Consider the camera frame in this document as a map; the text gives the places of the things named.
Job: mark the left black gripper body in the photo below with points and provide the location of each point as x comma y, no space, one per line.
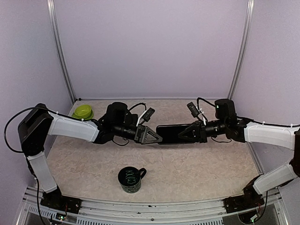
118,128

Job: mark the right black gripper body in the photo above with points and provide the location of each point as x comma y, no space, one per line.
223,123

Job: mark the black phone case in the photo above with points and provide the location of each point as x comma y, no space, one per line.
169,134

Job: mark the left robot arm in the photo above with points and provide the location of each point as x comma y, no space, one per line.
42,122

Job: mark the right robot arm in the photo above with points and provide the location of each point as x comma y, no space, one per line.
246,130

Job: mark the green plastic bowl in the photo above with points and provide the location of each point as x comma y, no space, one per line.
83,111

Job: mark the black mug green print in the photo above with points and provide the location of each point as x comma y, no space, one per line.
130,178

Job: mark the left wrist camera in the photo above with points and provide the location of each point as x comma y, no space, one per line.
145,116

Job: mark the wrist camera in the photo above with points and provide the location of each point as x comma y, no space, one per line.
195,112
145,116

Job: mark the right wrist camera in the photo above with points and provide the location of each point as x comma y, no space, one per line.
195,112

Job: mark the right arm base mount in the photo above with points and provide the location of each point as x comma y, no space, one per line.
242,202

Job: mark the front aluminium rail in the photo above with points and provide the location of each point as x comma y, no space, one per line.
102,212

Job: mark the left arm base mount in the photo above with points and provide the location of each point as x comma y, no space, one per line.
61,202

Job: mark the right aluminium frame post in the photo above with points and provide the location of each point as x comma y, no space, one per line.
242,49

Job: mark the aluminium frame post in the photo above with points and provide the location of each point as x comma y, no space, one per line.
242,49
59,49

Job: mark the left aluminium frame post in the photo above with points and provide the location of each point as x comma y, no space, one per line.
59,49

